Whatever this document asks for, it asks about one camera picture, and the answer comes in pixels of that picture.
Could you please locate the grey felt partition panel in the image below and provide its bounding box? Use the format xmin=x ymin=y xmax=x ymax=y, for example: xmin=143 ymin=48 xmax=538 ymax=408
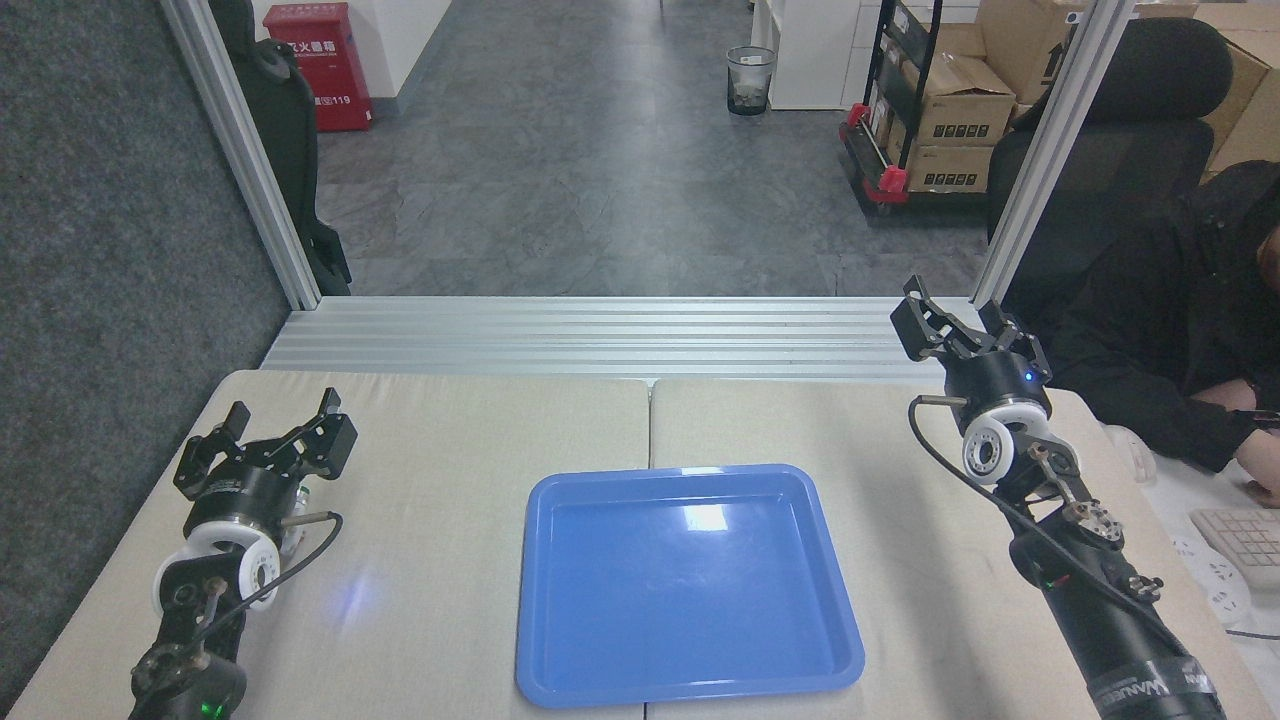
xmin=0 ymin=0 xmax=293 ymax=691

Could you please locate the black mesh trash bin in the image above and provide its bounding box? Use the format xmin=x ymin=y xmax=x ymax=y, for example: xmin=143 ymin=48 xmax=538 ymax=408
xmin=726 ymin=46 xmax=778 ymax=117

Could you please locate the red fire extinguisher box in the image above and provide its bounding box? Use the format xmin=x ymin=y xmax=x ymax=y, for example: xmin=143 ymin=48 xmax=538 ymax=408
xmin=264 ymin=2 xmax=374 ymax=133

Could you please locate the white cabinet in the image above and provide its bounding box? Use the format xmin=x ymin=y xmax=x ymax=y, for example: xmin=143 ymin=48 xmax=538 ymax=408
xmin=750 ymin=0 xmax=883 ymax=112

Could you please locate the white keyboard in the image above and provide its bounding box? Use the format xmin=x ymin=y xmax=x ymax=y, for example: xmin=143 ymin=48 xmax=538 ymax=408
xmin=1189 ymin=507 xmax=1280 ymax=591

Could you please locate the white plastic object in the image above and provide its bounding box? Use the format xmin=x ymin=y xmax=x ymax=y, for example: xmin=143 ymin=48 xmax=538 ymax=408
xmin=1104 ymin=424 xmax=1158 ymax=487

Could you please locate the wide brown cardboard box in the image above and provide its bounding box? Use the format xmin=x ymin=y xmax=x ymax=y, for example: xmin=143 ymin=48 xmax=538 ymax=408
xmin=1195 ymin=4 xmax=1280 ymax=179

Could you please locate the large cardboard box on cart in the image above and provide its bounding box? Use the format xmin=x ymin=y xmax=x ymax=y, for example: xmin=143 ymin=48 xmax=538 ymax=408
xmin=903 ymin=54 xmax=1017 ymax=149

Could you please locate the person's hand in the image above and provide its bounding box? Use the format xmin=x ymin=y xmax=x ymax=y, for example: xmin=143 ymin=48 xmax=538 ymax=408
xmin=1235 ymin=430 xmax=1280 ymax=507

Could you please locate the black cart with red corners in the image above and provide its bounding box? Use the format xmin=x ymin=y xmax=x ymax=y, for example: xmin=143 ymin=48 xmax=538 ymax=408
xmin=838 ymin=0 xmax=1001 ymax=216

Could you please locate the blue plastic tray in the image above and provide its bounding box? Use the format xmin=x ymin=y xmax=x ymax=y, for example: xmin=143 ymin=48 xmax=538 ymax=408
xmin=515 ymin=463 xmax=866 ymax=710

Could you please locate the tall brown cardboard box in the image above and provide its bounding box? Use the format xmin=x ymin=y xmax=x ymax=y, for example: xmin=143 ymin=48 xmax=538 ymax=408
xmin=975 ymin=0 xmax=1089 ymax=107

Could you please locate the white power strip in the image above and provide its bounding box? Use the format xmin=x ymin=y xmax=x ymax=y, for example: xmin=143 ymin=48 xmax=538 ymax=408
xmin=1165 ymin=535 xmax=1253 ymax=627

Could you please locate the small cardboard box on cart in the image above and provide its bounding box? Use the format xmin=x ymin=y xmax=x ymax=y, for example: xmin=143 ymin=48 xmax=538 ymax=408
xmin=905 ymin=145 xmax=997 ymax=194

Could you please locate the person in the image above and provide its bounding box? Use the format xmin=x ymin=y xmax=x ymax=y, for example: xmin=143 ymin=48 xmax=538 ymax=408
xmin=1045 ymin=160 xmax=1280 ymax=507

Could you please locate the silver aluminium post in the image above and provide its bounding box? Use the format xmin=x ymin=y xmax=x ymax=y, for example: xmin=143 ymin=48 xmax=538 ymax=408
xmin=972 ymin=0 xmax=1139 ymax=307
xmin=160 ymin=0 xmax=323 ymax=311

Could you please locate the black office chair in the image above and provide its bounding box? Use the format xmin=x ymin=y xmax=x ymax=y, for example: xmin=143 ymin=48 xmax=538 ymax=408
xmin=985 ymin=17 xmax=1234 ymax=336

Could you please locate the silver aluminium rail base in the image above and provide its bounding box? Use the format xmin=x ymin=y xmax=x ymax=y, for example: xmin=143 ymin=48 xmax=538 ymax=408
xmin=260 ymin=296 xmax=986 ymax=386

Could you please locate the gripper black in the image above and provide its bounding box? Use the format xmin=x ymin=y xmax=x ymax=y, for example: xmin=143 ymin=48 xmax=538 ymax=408
xmin=173 ymin=388 xmax=358 ymax=537
xmin=890 ymin=276 xmax=1053 ymax=427

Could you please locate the black gaming chair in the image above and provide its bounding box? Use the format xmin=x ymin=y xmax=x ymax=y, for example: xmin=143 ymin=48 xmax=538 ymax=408
xmin=208 ymin=0 xmax=353 ymax=297

